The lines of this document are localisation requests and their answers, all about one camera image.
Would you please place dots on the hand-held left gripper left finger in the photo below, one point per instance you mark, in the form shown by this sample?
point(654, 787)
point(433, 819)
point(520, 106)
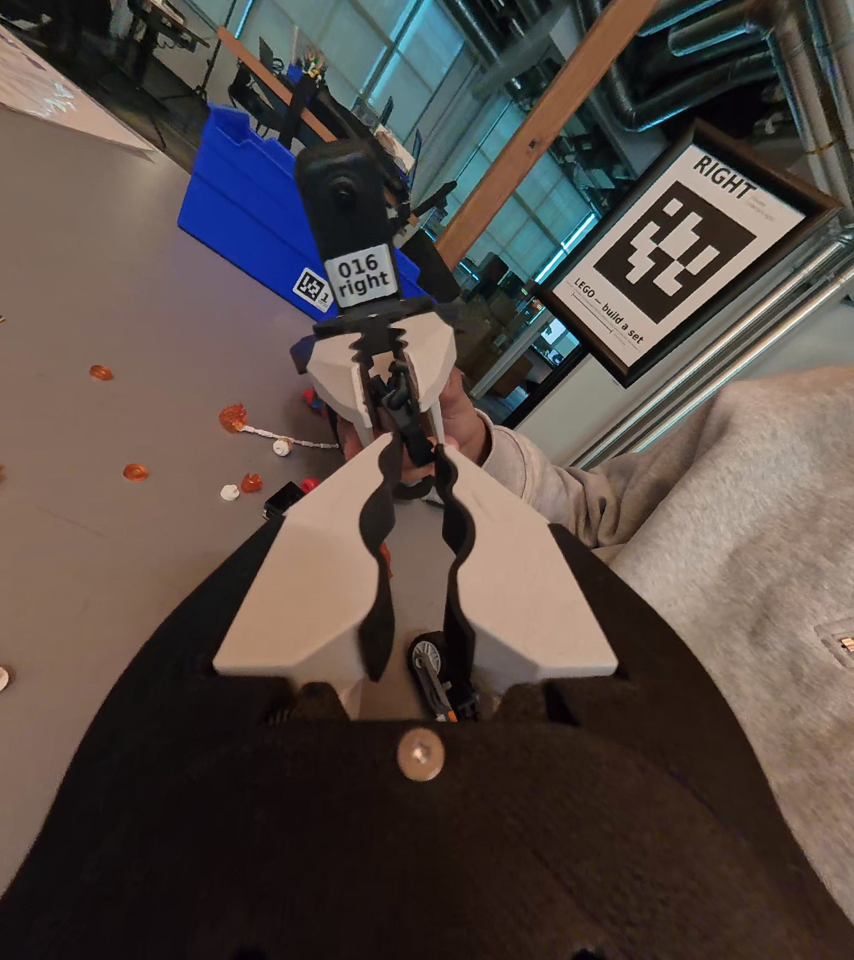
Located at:
point(292, 592)

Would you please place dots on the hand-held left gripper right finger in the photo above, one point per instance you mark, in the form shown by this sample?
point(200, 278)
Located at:
point(532, 600)

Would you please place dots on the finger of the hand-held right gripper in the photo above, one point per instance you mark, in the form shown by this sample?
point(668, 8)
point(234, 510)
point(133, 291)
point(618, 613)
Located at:
point(433, 352)
point(333, 367)

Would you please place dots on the person's right forearm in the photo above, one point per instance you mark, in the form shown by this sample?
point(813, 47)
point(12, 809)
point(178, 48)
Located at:
point(554, 487)

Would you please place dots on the red and blue lego piece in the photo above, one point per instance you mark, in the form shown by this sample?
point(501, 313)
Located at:
point(313, 397)

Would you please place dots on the black boxy lego piece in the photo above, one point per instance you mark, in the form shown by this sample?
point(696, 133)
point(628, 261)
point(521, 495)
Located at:
point(282, 501)

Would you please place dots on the narrow orange lego piece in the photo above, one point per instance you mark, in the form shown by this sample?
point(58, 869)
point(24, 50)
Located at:
point(386, 562)

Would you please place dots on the orange transparent flame lego piece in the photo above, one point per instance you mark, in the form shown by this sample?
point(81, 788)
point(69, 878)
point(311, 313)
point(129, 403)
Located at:
point(233, 417)

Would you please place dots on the small orange transparent lego piece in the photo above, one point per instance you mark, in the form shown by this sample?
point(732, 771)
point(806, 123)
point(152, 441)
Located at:
point(251, 482)

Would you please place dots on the lego wheel assembly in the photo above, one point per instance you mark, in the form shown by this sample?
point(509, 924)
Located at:
point(427, 654)

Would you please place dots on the tiny orange transparent lego piece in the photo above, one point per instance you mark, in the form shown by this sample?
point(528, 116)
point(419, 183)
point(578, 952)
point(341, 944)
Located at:
point(101, 372)

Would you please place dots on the person's right hand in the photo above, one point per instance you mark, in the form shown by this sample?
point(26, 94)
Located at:
point(464, 424)

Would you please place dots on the blue plastic bin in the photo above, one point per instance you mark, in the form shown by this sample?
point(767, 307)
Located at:
point(247, 202)

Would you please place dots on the wooden desk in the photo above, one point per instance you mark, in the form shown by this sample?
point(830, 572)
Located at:
point(262, 71)

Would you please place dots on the wooden beam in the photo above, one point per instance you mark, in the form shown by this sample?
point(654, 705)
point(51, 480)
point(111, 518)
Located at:
point(547, 127)

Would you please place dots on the framed marker sign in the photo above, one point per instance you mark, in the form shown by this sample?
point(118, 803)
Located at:
point(682, 247)

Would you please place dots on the white printed sheet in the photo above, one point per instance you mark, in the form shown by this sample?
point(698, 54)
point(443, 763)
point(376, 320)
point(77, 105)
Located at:
point(14, 67)

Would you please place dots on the silver ventilation ducts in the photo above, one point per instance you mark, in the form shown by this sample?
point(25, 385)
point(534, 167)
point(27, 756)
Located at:
point(809, 112)

